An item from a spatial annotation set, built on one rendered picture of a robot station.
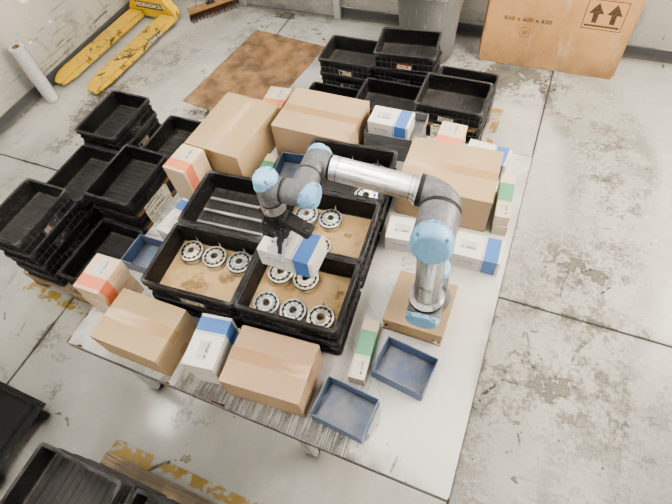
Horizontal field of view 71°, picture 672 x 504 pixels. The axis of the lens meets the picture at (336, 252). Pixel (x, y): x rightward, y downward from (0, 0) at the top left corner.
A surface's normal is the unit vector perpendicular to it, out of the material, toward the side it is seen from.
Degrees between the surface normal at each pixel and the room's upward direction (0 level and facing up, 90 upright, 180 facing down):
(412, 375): 0
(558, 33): 75
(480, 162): 0
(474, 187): 0
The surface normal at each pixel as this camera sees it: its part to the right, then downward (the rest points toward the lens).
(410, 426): -0.08, -0.55
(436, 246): -0.32, 0.71
